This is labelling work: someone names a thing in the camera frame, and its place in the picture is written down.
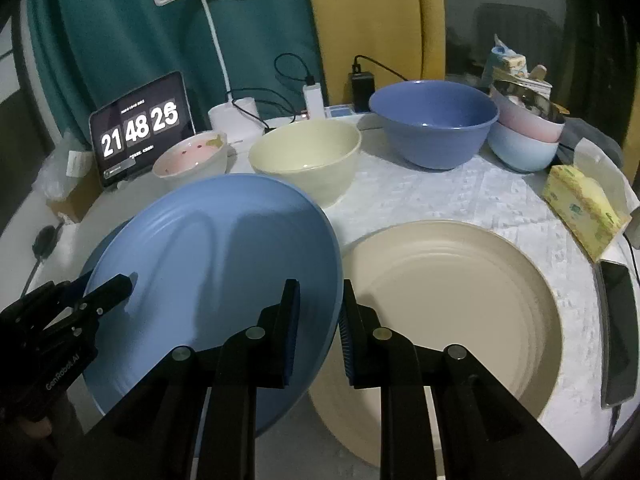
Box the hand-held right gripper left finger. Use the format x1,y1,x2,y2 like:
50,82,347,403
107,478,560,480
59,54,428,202
52,279,302,480

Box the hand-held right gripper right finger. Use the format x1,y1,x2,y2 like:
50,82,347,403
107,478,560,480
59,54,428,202
340,280,583,480

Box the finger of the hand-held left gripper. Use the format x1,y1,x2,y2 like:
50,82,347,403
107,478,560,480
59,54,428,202
75,274,133,319

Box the beige plate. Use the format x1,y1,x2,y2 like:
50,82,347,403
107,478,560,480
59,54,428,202
307,220,561,468

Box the cream bowl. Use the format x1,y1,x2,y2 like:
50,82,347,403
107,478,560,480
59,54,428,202
248,120,362,208

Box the pink strawberry bowl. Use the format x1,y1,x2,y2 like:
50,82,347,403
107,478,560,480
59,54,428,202
151,129,229,181

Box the large blue bowl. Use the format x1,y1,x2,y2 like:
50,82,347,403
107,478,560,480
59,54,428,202
368,80,501,170

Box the cardboard box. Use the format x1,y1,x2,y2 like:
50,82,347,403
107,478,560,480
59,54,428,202
47,170,103,223

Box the small white box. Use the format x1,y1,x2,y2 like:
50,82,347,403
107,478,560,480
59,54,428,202
65,150,94,179

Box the clear plastic bag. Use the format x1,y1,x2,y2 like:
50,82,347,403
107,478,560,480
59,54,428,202
37,135,96,201

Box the tablet with clock display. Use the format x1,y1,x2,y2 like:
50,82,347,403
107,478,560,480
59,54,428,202
89,71,197,190

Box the white power strip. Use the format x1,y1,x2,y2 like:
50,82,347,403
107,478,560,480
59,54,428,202
295,102,386,132

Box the white charger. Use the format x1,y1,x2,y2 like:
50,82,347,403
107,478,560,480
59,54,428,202
302,76,325,120

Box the black charger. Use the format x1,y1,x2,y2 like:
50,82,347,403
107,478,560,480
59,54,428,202
350,57,376,111

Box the small light blue bowl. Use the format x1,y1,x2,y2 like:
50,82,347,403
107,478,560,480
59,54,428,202
487,122,560,173

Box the teal curtain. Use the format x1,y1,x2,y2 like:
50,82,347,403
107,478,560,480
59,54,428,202
25,0,328,157

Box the yellow tissue pack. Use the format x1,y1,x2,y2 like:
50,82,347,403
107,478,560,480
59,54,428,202
542,137,640,263

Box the black phone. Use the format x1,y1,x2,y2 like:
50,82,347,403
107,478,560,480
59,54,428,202
595,259,640,409

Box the grey cloth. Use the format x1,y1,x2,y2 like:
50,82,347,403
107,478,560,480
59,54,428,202
554,117,623,166

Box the white plastic basket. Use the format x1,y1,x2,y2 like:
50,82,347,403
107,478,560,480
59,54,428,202
482,62,553,95

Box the blue white snack packet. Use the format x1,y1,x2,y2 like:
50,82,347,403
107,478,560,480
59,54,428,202
487,34,529,80

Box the yellow curtain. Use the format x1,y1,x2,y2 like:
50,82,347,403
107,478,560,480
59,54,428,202
300,0,446,106

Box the grey radiator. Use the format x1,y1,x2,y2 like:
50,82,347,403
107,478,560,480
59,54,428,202
477,2,551,61

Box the black round puck with cable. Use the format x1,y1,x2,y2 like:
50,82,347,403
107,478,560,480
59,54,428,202
22,225,62,303

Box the black lamp cable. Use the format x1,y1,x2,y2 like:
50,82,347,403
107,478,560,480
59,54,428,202
226,88,301,137

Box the black white-charger cable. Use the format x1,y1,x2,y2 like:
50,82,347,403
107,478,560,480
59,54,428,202
273,52,316,122

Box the black black-charger cable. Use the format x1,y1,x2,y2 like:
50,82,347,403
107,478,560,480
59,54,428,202
352,54,412,84

